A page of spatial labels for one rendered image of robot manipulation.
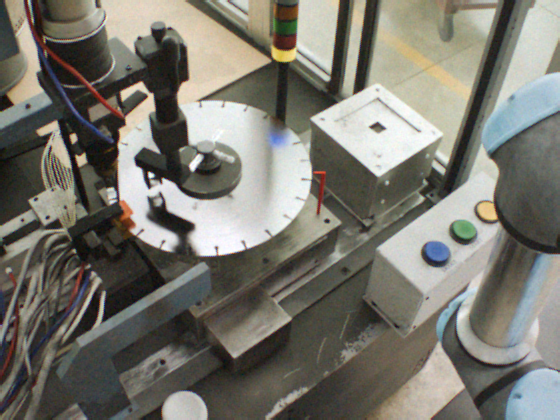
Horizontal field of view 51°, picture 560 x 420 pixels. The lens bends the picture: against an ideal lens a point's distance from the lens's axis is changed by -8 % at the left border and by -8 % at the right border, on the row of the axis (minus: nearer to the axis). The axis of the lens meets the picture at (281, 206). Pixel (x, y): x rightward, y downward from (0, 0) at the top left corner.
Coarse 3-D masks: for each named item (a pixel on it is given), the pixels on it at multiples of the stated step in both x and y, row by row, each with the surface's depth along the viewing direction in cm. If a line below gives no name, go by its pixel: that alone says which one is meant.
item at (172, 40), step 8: (168, 40) 68; (176, 40) 68; (168, 48) 68; (176, 48) 68; (168, 56) 69; (176, 56) 69; (168, 64) 70; (176, 64) 71; (168, 72) 71; (176, 72) 72; (168, 80) 72; (176, 80) 72; (176, 88) 73
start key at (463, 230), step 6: (456, 222) 100; (462, 222) 100; (468, 222) 101; (456, 228) 100; (462, 228) 100; (468, 228) 100; (474, 228) 100; (456, 234) 99; (462, 234) 99; (468, 234) 99; (474, 234) 99; (462, 240) 99; (468, 240) 99
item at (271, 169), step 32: (192, 128) 106; (224, 128) 106; (256, 128) 106; (288, 128) 106; (128, 160) 100; (256, 160) 101; (288, 160) 102; (128, 192) 96; (160, 192) 96; (256, 192) 97; (288, 192) 97; (128, 224) 92; (160, 224) 93; (192, 224) 93; (224, 224) 93; (256, 224) 93; (288, 224) 94
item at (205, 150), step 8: (216, 136) 98; (192, 144) 96; (200, 144) 96; (208, 144) 96; (200, 152) 95; (208, 152) 95; (216, 152) 95; (200, 160) 95; (208, 160) 96; (224, 160) 95; (232, 160) 95; (192, 168) 93
